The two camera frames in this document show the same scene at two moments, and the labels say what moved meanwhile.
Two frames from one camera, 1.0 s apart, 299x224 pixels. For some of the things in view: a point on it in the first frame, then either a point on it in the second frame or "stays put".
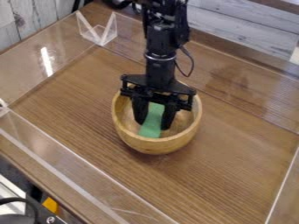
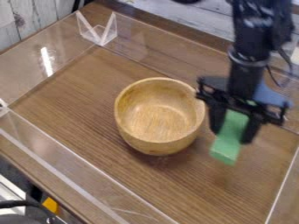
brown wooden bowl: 174,139 stays put
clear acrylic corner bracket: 98,34 stays put
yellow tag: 51,204 stays put
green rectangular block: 151,127 -> 225,147
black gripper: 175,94 -> 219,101
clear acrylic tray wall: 47,164 stays put
